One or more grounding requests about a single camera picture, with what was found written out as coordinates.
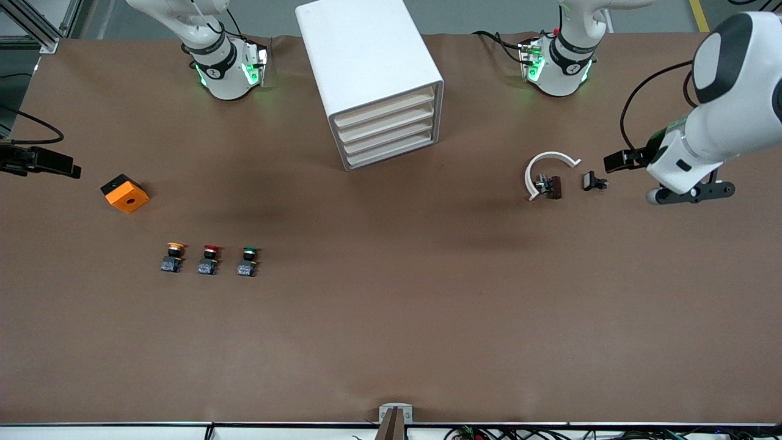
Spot green push button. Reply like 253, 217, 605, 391
237, 246, 261, 277

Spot yellow push button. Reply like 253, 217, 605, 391
160, 242, 186, 274

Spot red push button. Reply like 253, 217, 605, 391
197, 244, 222, 276

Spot white curved plastic part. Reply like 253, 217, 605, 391
524, 151, 582, 202

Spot orange box with black base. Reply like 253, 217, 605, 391
100, 174, 150, 215

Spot aluminium frame profile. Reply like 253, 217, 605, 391
0, 0, 83, 56

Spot black arm base cable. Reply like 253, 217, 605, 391
472, 29, 527, 65

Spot white table edge rail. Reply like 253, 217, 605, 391
0, 420, 782, 440

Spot tangled coloured cables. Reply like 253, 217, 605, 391
443, 423, 782, 440

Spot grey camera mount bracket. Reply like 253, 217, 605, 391
378, 402, 414, 440

